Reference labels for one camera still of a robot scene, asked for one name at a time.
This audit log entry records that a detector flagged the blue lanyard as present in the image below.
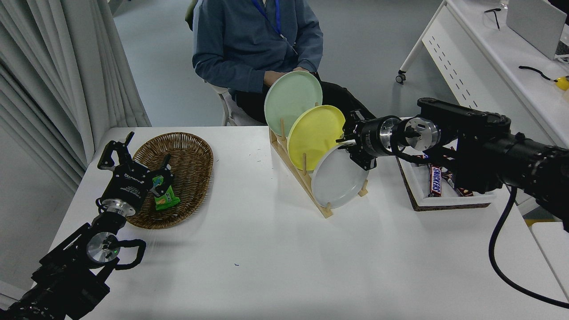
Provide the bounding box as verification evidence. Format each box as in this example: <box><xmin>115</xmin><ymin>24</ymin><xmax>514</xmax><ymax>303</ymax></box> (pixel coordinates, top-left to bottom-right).
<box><xmin>251</xmin><ymin>0</ymin><xmax>297</xmax><ymax>55</ymax></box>

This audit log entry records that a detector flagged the brown wicker basket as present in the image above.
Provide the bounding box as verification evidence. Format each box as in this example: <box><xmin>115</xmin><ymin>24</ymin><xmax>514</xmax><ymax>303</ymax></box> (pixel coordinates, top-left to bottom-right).
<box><xmin>126</xmin><ymin>132</ymin><xmax>214</xmax><ymax>230</ymax></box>

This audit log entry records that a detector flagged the white lined tray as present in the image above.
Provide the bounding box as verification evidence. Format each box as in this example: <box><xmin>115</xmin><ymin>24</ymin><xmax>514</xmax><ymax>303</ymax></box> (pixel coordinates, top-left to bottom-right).
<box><xmin>391</xmin><ymin>116</ymin><xmax>497</xmax><ymax>212</ymax></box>

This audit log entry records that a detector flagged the white chair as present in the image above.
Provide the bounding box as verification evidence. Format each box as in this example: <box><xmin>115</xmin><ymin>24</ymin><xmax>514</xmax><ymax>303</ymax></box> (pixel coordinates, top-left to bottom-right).
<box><xmin>185</xmin><ymin>0</ymin><xmax>264</xmax><ymax>127</ymax></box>

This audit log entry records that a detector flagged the grey laptop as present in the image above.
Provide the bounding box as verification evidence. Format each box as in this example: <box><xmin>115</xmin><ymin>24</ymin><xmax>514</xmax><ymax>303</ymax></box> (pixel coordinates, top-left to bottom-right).
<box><xmin>506</xmin><ymin>0</ymin><xmax>569</xmax><ymax>61</ymax></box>

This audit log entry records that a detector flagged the grey plate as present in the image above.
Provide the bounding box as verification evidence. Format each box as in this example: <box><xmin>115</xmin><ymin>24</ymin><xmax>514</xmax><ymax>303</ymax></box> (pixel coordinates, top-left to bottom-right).
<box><xmin>311</xmin><ymin>143</ymin><xmax>369</xmax><ymax>209</ymax></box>

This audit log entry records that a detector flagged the wooden plate rack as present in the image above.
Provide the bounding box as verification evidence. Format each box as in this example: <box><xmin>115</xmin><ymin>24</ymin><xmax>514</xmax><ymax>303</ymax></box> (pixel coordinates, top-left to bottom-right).
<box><xmin>269</xmin><ymin>118</ymin><xmax>369</xmax><ymax>219</ymax></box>

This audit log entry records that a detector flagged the pale green plate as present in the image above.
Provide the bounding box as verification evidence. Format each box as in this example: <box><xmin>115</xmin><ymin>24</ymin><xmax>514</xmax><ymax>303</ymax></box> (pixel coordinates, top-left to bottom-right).
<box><xmin>264</xmin><ymin>71</ymin><xmax>323</xmax><ymax>137</ymax></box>

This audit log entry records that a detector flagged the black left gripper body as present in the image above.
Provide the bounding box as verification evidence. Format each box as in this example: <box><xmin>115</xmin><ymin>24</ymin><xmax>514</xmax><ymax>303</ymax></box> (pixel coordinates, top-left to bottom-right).
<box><xmin>101</xmin><ymin>162</ymin><xmax>154</xmax><ymax>212</ymax></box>

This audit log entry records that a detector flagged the white curtain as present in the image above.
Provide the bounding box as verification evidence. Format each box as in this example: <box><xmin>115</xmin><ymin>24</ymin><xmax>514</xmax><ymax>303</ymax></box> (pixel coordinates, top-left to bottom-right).
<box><xmin>0</xmin><ymin>0</ymin><xmax>152</xmax><ymax>196</ymax></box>

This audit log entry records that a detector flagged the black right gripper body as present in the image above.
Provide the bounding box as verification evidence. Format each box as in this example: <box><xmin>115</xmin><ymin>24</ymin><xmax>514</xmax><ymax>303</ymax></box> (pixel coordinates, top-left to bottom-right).
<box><xmin>357</xmin><ymin>117</ymin><xmax>386</xmax><ymax>159</ymax></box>

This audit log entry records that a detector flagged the yellow plate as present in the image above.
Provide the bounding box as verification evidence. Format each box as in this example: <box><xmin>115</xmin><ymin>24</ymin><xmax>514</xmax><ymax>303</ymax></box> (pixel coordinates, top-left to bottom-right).
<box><xmin>287</xmin><ymin>105</ymin><xmax>347</xmax><ymax>172</ymax></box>

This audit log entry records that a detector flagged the white perforated desk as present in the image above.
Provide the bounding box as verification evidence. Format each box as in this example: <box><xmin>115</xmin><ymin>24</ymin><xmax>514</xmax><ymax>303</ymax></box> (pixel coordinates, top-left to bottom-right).
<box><xmin>396</xmin><ymin>0</ymin><xmax>569</xmax><ymax>218</ymax></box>

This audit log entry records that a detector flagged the person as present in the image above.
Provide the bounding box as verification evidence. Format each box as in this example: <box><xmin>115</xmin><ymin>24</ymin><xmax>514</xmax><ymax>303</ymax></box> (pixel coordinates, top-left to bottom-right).
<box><xmin>192</xmin><ymin>0</ymin><xmax>376</xmax><ymax>126</ymax></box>

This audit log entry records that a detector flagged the green snack packet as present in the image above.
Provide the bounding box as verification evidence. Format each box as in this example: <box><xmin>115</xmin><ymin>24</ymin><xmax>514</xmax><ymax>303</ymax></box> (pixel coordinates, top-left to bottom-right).
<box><xmin>152</xmin><ymin>175</ymin><xmax>181</xmax><ymax>211</ymax></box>

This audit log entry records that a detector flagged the Snickers bar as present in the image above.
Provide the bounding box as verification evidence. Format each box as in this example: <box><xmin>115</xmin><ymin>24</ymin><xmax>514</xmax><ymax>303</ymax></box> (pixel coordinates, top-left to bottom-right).
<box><xmin>428</xmin><ymin>165</ymin><xmax>444</xmax><ymax>197</ymax></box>
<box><xmin>442</xmin><ymin>171</ymin><xmax>474</xmax><ymax>197</ymax></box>

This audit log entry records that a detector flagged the black cable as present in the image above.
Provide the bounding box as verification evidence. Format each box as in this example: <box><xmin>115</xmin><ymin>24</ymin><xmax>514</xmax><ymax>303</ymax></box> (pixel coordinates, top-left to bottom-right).
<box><xmin>518</xmin><ymin>66</ymin><xmax>556</xmax><ymax>83</ymax></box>

